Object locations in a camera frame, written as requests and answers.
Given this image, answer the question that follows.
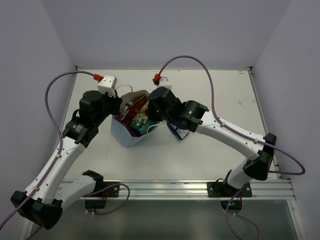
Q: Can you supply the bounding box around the green mint candy bag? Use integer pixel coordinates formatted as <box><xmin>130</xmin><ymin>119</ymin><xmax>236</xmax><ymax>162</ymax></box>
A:
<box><xmin>137</xmin><ymin>119</ymin><xmax>155</xmax><ymax>135</ymax></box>

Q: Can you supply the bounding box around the blue white snack bag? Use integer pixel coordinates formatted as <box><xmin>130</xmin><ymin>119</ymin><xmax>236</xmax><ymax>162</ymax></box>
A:
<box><xmin>166</xmin><ymin>122</ymin><xmax>190</xmax><ymax>141</ymax></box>

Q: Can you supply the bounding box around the light blue paper bag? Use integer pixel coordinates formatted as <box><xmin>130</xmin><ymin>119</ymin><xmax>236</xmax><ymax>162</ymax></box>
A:
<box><xmin>110</xmin><ymin>90</ymin><xmax>164</xmax><ymax>148</ymax></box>

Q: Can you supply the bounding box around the yellow green Fox's candy bag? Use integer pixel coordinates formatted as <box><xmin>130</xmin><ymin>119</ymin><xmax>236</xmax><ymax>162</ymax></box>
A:
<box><xmin>129</xmin><ymin>103</ymin><xmax>148</xmax><ymax>130</ymax></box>

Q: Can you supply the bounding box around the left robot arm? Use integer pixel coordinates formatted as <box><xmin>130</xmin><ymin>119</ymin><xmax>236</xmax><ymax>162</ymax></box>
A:
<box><xmin>10</xmin><ymin>90</ymin><xmax>123</xmax><ymax>230</ymax></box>

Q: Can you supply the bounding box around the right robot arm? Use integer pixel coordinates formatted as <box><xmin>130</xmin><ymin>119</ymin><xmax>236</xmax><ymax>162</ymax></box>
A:
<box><xmin>146</xmin><ymin>86</ymin><xmax>277</xmax><ymax>197</ymax></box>

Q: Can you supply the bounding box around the red snack mix bag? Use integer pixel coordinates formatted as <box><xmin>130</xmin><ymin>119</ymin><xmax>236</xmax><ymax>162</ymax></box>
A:
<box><xmin>121</xmin><ymin>95</ymin><xmax>147</xmax><ymax>125</ymax></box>

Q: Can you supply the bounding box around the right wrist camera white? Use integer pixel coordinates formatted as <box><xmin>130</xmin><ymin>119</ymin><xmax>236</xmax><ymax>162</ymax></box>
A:
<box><xmin>152</xmin><ymin>73</ymin><xmax>173</xmax><ymax>90</ymax></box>

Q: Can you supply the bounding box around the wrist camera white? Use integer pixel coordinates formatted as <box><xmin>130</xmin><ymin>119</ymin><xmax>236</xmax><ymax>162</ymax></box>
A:
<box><xmin>152</xmin><ymin>73</ymin><xmax>173</xmax><ymax>90</ymax></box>
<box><xmin>97</xmin><ymin>75</ymin><xmax>118</xmax><ymax>97</ymax></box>

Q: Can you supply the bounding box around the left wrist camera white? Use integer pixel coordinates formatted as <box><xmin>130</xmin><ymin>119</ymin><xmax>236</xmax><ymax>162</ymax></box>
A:
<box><xmin>97</xmin><ymin>75</ymin><xmax>118</xmax><ymax>97</ymax></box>

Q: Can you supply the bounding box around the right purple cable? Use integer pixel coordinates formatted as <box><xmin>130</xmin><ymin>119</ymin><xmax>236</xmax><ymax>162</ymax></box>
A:
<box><xmin>159</xmin><ymin>55</ymin><xmax>306</xmax><ymax>240</ymax></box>

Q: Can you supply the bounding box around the purple cable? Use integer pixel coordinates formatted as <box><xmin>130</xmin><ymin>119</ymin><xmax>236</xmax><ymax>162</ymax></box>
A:
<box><xmin>159</xmin><ymin>55</ymin><xmax>306</xmax><ymax>240</ymax></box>
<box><xmin>0</xmin><ymin>70</ymin><xmax>131</xmax><ymax>240</ymax></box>

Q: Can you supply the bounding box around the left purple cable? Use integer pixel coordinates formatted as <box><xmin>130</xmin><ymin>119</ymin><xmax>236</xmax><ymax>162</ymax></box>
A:
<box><xmin>0</xmin><ymin>70</ymin><xmax>131</xmax><ymax>240</ymax></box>

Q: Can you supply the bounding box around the aluminium front rail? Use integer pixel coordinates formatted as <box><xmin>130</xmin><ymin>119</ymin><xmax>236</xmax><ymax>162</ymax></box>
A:
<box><xmin>59</xmin><ymin>180</ymin><xmax>293</xmax><ymax>200</ymax></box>

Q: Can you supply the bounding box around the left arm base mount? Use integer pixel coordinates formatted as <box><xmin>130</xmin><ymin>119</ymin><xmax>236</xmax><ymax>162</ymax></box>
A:
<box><xmin>82</xmin><ymin>170</ymin><xmax>119</xmax><ymax>213</ymax></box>

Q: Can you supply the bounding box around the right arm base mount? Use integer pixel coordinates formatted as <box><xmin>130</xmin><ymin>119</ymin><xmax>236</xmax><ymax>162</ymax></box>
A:
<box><xmin>206</xmin><ymin>178</ymin><xmax>253</xmax><ymax>214</ymax></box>

